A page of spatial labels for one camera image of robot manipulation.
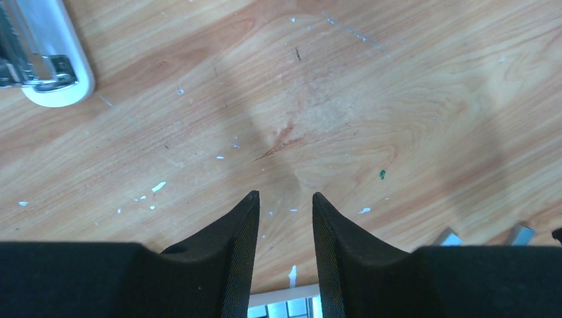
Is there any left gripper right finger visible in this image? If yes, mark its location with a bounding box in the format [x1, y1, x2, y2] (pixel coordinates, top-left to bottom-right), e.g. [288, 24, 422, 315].
[312, 193, 561, 317]

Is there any grey white stapler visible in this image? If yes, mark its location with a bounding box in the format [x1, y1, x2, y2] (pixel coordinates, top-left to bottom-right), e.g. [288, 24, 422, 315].
[1, 0, 95, 108]

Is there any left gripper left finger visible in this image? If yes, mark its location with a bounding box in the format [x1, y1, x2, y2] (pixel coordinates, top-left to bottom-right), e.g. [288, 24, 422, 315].
[1, 191, 260, 317]

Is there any loose silver staple strip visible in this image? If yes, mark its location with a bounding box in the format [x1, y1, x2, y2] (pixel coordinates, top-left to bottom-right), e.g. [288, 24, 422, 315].
[507, 224, 535, 246]

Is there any silver staple strip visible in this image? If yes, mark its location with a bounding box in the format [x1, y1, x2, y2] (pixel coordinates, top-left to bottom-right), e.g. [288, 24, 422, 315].
[507, 224, 535, 246]
[432, 227, 463, 246]

